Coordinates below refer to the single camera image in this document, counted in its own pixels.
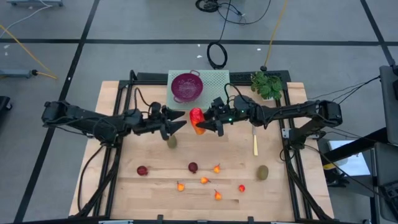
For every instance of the red orange toy mango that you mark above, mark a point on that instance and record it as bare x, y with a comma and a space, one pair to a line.
196, 116

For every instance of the white box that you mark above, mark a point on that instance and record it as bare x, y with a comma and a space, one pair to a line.
351, 166

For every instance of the black chair caster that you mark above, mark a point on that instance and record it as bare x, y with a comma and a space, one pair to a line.
3, 102

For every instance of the brown green toy kiwi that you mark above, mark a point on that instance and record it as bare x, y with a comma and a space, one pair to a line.
262, 172
172, 142

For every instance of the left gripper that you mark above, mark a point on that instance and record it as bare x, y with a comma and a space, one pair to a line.
149, 124

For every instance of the yellow broom stick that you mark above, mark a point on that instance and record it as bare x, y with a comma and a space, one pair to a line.
263, 68

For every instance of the grey metal floor base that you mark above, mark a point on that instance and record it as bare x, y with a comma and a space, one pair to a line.
15, 73
34, 2

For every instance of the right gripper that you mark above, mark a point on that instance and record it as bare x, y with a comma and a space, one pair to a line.
236, 115

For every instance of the magenta plastic colander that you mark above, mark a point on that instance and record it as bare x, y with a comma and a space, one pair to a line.
186, 87

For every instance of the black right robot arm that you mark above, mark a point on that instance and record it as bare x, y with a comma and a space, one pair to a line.
295, 109

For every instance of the orange yellow toy pear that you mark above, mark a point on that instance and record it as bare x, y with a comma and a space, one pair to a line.
180, 187
204, 180
218, 196
216, 169

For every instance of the black aluminium table frame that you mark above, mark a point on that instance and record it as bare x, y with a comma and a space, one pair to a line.
124, 83

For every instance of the small red orange toy fruit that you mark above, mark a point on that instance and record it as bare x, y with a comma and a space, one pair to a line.
241, 188

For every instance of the black perforated frame panel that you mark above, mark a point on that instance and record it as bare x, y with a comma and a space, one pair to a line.
241, 77

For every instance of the pale green perforated metal stand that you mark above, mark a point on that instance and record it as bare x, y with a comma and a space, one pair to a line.
217, 81

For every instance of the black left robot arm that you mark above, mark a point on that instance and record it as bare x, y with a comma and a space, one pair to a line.
93, 123

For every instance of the grey metal cabinet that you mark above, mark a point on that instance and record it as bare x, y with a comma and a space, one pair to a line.
385, 174
388, 102

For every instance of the green potted plant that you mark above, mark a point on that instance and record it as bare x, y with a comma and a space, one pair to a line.
265, 87

